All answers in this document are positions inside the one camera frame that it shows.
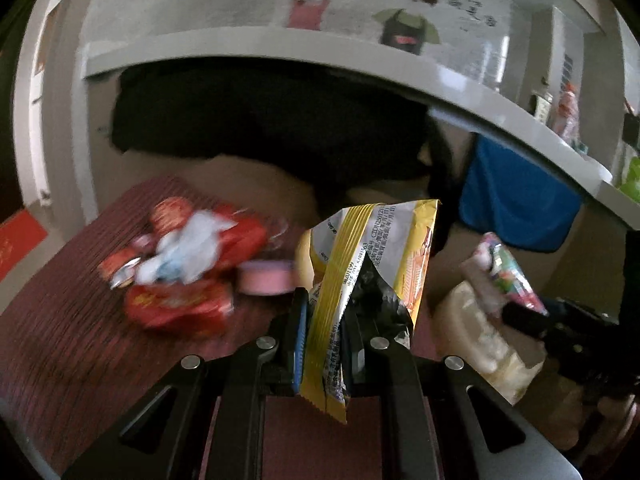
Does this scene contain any red paper sheet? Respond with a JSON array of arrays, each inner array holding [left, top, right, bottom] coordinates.
[[0, 210, 49, 282]]

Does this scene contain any red snack packet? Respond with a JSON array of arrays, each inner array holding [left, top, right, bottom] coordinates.
[[124, 280, 236, 337], [200, 207, 268, 273]]

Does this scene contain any pink drink bottle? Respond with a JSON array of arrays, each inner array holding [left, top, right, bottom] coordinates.
[[556, 82, 582, 142]]

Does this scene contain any blue fabric bag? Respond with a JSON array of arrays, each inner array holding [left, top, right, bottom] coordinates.
[[459, 135, 584, 254]]

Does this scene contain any round red lid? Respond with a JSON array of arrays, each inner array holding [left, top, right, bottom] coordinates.
[[150, 196, 195, 235]]

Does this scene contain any green packet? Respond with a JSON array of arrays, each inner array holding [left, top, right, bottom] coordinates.
[[617, 155, 640, 197]]

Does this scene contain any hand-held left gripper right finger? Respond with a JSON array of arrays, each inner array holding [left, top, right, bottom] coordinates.
[[344, 305, 582, 480]]

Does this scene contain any white table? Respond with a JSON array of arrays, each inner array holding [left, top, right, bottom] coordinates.
[[80, 25, 640, 226]]

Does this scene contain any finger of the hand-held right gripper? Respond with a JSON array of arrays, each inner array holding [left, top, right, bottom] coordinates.
[[501, 302, 553, 343]]

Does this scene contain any black cloth bag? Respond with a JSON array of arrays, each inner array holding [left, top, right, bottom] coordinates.
[[111, 57, 466, 257]]

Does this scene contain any yellow snack packet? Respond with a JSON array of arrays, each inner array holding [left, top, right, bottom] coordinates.
[[295, 199, 443, 426]]

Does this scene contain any dark red woven mat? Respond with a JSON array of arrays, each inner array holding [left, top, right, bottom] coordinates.
[[0, 175, 451, 480]]

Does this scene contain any colourful candy packet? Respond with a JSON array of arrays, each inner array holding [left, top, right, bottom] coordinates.
[[475, 232, 549, 317]]

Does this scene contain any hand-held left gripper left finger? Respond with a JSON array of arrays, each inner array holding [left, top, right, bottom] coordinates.
[[62, 287, 309, 480]]

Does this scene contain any beige plastic bag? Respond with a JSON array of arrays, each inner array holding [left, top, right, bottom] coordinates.
[[432, 280, 547, 407]]

